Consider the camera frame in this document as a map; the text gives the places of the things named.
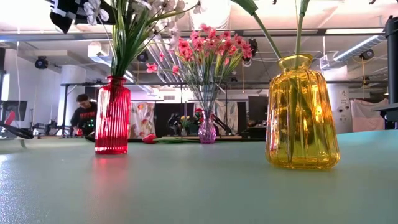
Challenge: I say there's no pink artificial flower bunch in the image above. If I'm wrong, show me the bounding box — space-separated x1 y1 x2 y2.
186 23 237 125
217 30 254 125
146 30 212 125

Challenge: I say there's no pink cloth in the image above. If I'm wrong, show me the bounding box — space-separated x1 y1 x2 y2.
350 98 389 133

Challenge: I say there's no silver ventilation duct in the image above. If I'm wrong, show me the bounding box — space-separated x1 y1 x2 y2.
333 34 388 62

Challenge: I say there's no purple glass vase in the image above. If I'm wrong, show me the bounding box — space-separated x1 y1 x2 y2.
198 110 218 145

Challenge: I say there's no yellow ribbed glass vase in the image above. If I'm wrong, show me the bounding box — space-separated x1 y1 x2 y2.
265 54 341 170

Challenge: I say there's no red ribbed glass vase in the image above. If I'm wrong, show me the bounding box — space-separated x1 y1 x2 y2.
95 75 132 156

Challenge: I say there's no person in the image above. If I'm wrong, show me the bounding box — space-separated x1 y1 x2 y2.
70 93 99 137

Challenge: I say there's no white artificial flower bunch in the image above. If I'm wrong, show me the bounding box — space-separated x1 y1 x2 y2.
83 0 150 78
110 0 150 78
133 0 206 78

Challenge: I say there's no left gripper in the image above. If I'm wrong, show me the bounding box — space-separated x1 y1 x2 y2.
45 0 118 34

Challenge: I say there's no floral printed cloth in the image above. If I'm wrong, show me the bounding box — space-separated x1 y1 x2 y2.
129 101 156 139

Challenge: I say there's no black background monitor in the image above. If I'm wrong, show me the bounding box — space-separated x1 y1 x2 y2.
248 95 269 123

